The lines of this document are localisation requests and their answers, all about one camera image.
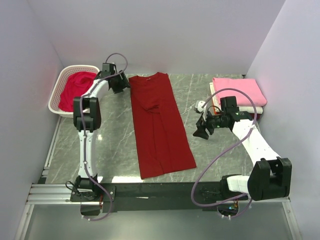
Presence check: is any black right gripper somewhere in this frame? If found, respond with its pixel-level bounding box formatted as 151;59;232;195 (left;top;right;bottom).
193;109;228;140

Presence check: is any dark red t shirt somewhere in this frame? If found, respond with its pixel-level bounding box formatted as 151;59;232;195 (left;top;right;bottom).
129;72;197;179

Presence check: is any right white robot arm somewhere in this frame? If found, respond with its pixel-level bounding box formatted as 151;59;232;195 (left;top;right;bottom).
193;96;292;201

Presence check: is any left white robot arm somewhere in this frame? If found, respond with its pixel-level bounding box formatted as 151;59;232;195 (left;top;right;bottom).
71;62;130;202

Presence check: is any folded white t shirt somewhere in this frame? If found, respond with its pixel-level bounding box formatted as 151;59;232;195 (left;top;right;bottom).
209;82;263;115

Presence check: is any crimson t shirt in basket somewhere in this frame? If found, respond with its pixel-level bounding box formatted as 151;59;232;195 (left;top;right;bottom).
58;71;97;112

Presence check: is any white plastic laundry basket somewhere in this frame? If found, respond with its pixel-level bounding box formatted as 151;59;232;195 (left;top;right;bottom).
48;65;100;118

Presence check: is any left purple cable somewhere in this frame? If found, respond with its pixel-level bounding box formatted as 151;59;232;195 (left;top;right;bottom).
79;52;129;222

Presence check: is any purple cable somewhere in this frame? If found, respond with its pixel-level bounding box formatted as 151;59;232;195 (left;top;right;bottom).
191;87;258;220
79;52;129;222

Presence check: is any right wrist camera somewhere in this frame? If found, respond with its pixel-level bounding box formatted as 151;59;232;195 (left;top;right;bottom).
194;100;208;114

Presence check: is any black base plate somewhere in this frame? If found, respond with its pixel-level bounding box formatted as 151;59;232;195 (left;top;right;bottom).
70;181;248;216

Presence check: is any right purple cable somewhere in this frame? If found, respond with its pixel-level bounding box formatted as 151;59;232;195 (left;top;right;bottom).
191;87;258;220

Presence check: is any aluminium rail frame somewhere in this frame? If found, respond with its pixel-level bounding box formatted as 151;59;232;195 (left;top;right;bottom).
24;181;292;206

